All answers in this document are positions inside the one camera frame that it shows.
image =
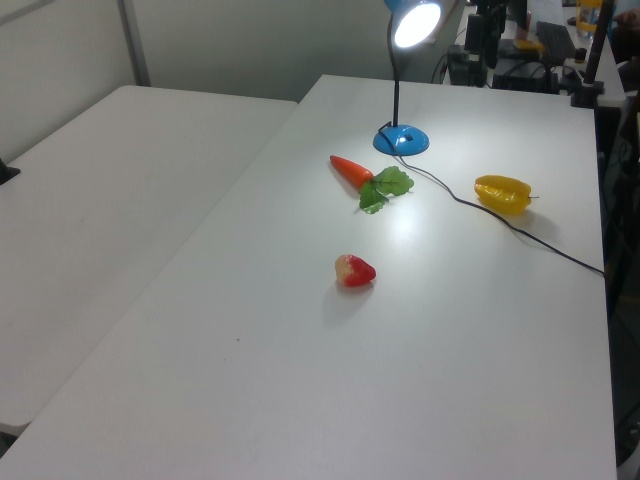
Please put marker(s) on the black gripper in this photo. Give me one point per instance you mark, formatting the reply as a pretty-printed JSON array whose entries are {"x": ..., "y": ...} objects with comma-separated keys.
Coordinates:
[{"x": 475, "y": 31}]

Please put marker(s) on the blue gooseneck desk lamp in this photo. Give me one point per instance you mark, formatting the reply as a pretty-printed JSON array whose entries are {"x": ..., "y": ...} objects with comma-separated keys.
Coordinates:
[{"x": 401, "y": 140}]

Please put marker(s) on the small black device box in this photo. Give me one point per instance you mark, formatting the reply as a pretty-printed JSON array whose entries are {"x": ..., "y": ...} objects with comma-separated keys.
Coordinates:
[{"x": 462, "y": 67}]

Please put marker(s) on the small yellow object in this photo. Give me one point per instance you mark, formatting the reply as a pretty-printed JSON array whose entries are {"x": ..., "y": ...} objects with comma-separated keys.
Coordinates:
[{"x": 527, "y": 45}]

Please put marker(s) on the black equipment box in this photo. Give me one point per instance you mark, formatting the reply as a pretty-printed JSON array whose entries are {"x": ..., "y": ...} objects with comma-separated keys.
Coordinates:
[{"x": 525, "y": 77}]

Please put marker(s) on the black keyboard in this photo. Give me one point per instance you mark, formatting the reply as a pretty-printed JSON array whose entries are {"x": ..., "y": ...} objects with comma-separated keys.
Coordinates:
[{"x": 556, "y": 39}]

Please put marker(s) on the small dark cup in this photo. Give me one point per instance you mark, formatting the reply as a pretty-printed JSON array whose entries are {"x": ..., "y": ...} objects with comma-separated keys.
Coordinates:
[{"x": 580, "y": 55}]

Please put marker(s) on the black pole with table clamp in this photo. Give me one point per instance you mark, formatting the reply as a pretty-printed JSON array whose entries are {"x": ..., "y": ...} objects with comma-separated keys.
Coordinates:
[{"x": 595, "y": 55}]

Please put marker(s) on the yellow toy starfruit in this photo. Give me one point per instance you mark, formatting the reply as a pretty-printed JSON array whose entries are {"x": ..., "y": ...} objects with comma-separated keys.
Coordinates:
[{"x": 502, "y": 194}]

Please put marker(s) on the orange toy carrot green leaves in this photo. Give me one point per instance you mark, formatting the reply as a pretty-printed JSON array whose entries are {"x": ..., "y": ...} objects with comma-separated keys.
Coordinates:
[{"x": 351, "y": 170}]

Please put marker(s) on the red toy strawberry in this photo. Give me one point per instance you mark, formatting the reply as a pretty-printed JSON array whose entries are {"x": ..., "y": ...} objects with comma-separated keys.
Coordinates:
[{"x": 357, "y": 272}]

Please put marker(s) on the black clamp mount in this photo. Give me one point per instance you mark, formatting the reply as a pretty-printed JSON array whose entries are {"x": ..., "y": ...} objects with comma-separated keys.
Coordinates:
[{"x": 7, "y": 172}]

